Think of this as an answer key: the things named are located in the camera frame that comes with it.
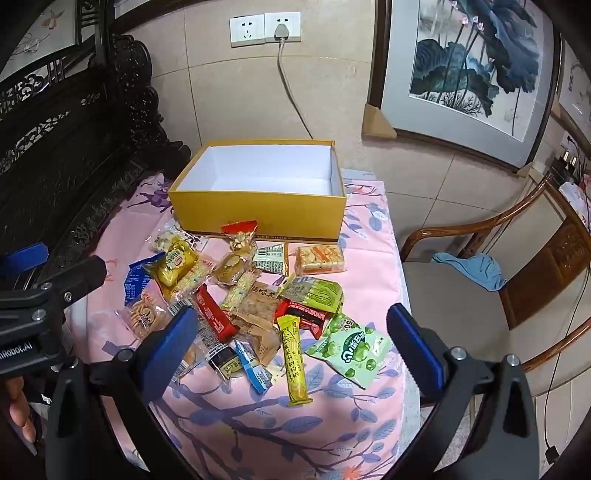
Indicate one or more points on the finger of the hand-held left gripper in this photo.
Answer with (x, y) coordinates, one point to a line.
(87, 272)
(27, 258)

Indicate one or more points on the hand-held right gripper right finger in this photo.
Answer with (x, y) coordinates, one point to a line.
(415, 355)

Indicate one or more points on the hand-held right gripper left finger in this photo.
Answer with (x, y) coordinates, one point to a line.
(171, 353)

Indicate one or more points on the yellow cake packet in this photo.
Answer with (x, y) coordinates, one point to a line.
(173, 267)

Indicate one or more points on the dark red snack packet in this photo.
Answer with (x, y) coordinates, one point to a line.
(309, 318)

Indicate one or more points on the red-topped clear snack packet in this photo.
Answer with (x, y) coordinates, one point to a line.
(240, 233)

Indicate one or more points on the yellow cardboard box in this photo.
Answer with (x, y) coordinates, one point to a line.
(258, 214)

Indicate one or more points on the person's left hand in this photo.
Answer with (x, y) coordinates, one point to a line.
(23, 410)

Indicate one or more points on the clear cookie packet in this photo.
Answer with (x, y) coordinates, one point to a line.
(143, 316)

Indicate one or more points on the blue snack packet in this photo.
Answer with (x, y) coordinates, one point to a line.
(136, 279)

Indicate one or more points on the black yellow small packet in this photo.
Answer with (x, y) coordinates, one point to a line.
(225, 363)

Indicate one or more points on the red snack bar packet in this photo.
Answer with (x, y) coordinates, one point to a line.
(213, 314)

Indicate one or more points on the light green gummy bag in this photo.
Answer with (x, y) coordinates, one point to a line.
(353, 353)

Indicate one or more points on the blue white stick packet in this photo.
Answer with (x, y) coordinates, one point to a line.
(251, 367)

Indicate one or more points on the clear packet of white candies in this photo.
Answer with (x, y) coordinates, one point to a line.
(167, 237)

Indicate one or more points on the pink floral tablecloth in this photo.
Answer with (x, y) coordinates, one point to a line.
(369, 277)

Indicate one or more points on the pale rice cracker bar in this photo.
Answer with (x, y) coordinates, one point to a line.
(240, 290)

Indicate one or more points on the clear brown cake packet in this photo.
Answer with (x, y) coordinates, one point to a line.
(233, 270)

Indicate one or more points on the dark carved wooden furniture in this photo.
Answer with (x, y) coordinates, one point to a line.
(69, 161)

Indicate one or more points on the blue cloth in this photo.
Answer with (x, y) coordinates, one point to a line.
(480, 270)

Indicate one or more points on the yellow stick packet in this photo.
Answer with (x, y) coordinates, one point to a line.
(294, 364)

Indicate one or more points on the orange white wafer packet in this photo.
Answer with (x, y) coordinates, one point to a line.
(320, 260)

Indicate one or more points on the green-white packet with orange edge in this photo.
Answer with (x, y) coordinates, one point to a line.
(271, 259)

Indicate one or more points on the wooden chair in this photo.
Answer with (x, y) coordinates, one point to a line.
(545, 258)

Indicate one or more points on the cardboard corner protector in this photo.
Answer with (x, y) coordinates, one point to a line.
(376, 124)
(531, 170)

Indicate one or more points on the framed flower picture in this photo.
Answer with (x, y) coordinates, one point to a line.
(32, 32)

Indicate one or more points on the black power strip with plugs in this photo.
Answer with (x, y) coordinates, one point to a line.
(570, 161)

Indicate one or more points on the framed lotus painting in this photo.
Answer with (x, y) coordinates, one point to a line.
(466, 60)

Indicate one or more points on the white wall socket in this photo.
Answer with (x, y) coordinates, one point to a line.
(291, 21)
(248, 30)

